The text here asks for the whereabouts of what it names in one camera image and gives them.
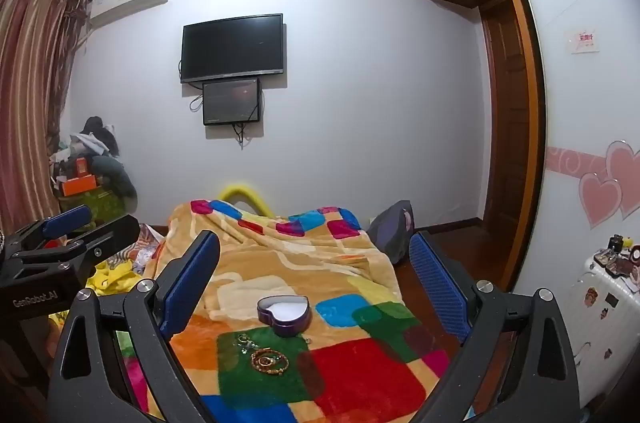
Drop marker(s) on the green box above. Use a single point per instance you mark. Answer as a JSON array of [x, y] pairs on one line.
[[102, 205]]

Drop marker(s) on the purple heart-shaped jewelry box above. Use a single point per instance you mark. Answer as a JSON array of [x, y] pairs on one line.
[[282, 315]]

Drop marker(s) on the orange box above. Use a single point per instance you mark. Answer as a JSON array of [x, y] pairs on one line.
[[79, 186]]

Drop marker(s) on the colourful patchwork fleece blanket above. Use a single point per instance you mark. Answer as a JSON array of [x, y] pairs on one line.
[[300, 263]]

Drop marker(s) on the black wall television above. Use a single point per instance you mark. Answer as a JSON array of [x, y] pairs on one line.
[[232, 48]]

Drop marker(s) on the white suitcase with stickers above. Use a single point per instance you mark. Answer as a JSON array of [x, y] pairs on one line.
[[610, 323]]

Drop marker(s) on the grey backpack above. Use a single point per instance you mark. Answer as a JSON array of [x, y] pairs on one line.
[[395, 233]]

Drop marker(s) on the white paper note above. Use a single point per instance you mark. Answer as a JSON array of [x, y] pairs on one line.
[[582, 41]]

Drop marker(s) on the yellow cloth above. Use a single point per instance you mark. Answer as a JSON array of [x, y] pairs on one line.
[[112, 278]]

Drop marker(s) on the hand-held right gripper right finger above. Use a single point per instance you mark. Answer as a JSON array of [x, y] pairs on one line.
[[440, 288]]

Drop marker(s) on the white wardrobe door pink hearts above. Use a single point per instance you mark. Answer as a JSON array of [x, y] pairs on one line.
[[585, 113]]

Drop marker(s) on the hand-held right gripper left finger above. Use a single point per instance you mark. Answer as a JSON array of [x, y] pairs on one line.
[[192, 285]]

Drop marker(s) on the gold hoop earring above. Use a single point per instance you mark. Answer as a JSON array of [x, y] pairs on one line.
[[243, 337]]

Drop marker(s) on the group of cosmetics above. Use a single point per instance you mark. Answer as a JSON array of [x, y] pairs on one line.
[[620, 258]]

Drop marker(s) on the small black wall monitor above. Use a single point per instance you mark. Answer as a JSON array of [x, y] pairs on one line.
[[231, 101]]

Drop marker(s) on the striped red curtain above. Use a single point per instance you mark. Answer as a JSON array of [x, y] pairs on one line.
[[30, 93]]

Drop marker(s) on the yellow curved cushion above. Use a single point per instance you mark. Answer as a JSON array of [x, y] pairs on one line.
[[245, 192]]

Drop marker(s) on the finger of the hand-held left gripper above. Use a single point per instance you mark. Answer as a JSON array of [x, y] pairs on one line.
[[110, 235], [67, 220]]

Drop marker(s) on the brown wooden door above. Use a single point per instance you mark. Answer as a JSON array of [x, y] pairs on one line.
[[507, 143]]

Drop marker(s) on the pile of dark clothes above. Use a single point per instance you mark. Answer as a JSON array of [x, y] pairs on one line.
[[102, 153]]

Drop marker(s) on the patterned grey cloth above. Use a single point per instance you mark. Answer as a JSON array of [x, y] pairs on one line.
[[147, 248]]

